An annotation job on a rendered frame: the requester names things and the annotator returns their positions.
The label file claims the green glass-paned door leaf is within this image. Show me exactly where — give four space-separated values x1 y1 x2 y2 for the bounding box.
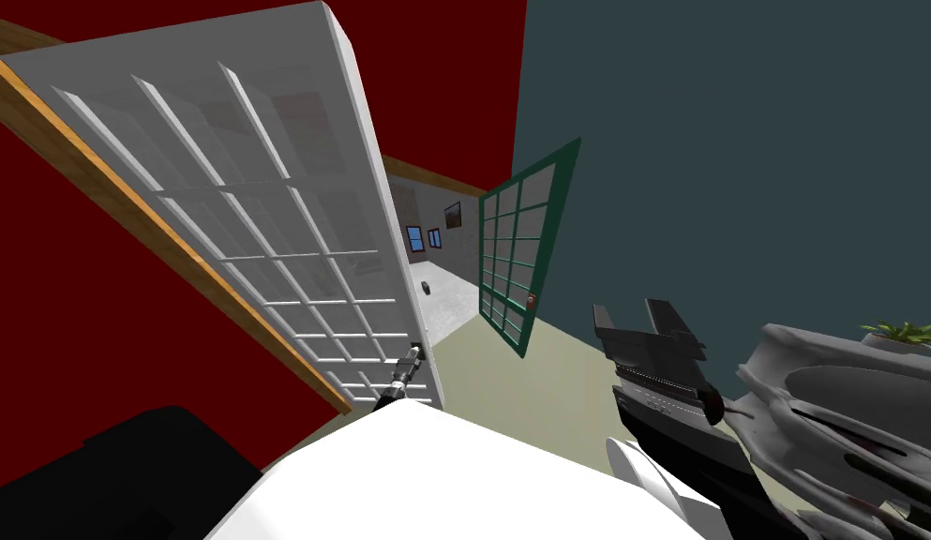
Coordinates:
476 136 583 360

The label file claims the white glass-paned door leaf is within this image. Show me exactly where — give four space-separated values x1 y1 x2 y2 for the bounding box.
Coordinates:
0 0 446 413

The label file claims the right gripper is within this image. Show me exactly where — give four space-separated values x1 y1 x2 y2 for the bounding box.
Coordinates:
592 297 728 428

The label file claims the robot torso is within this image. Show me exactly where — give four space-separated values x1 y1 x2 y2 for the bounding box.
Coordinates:
204 343 708 540

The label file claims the green plant in white pot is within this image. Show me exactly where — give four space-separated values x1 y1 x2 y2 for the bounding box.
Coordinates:
858 320 931 356

